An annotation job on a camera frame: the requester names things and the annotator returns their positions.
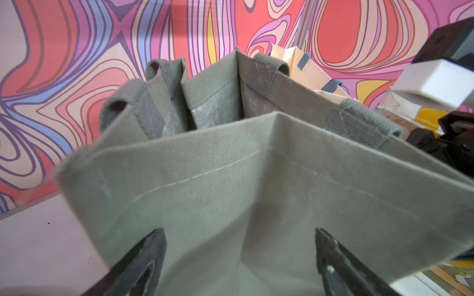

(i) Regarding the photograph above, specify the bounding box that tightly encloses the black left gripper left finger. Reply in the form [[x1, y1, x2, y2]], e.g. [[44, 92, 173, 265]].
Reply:
[[83, 228, 167, 296]]

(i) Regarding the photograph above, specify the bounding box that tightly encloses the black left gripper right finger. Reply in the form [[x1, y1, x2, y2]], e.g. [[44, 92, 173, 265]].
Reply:
[[315, 228, 398, 296]]

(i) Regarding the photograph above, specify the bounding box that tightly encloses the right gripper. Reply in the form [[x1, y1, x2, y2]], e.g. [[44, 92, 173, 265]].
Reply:
[[391, 17, 474, 176]]

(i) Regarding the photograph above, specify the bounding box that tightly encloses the olive green canvas bag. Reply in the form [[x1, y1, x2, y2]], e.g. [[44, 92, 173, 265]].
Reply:
[[57, 51, 474, 296]]

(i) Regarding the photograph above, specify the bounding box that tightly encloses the white yellow-handled bag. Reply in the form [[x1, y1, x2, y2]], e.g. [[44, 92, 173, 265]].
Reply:
[[375, 89, 448, 140]]

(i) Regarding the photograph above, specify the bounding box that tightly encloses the cream blue-handled tote bag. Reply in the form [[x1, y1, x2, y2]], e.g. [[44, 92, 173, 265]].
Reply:
[[270, 44, 354, 104]]

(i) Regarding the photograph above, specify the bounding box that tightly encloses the aluminium frame post right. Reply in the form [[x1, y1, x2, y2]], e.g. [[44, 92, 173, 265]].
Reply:
[[293, 0, 320, 53]]

